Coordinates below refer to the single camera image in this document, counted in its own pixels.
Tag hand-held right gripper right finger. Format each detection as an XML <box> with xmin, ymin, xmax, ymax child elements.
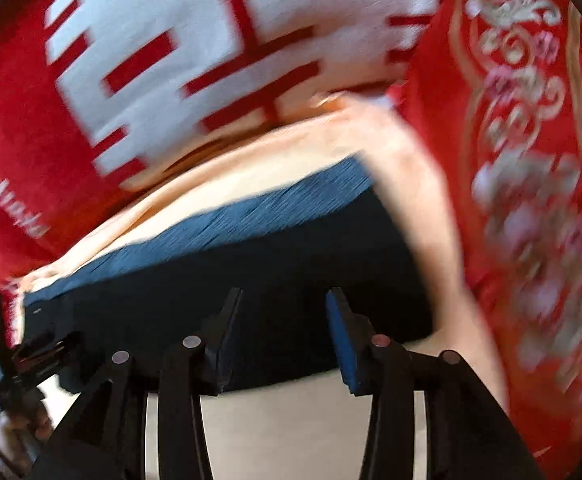
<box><xmin>326</xmin><ymin>287</ymin><xmax>543</xmax><ymax>480</ymax></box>

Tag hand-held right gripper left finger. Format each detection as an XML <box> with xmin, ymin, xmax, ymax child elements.
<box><xmin>36</xmin><ymin>287</ymin><xmax>243</xmax><ymax>480</ymax></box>

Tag black pants with blue waistband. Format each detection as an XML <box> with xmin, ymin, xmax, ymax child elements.
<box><xmin>23</xmin><ymin>155</ymin><xmax>434</xmax><ymax>395</ymax></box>

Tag person's left hand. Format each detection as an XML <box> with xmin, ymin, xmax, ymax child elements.
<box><xmin>0</xmin><ymin>407</ymin><xmax>54</xmax><ymax>467</ymax></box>

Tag peach cushion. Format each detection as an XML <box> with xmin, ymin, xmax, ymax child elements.
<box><xmin>8</xmin><ymin>95</ymin><xmax>512</xmax><ymax>480</ymax></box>

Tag red blanket with white print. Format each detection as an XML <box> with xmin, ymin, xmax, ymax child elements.
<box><xmin>0</xmin><ymin>0</ymin><xmax>442</xmax><ymax>301</ymax></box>

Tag red embroidered floral cushion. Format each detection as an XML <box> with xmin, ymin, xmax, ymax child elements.
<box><xmin>401</xmin><ymin>0</ymin><xmax>582</xmax><ymax>480</ymax></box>

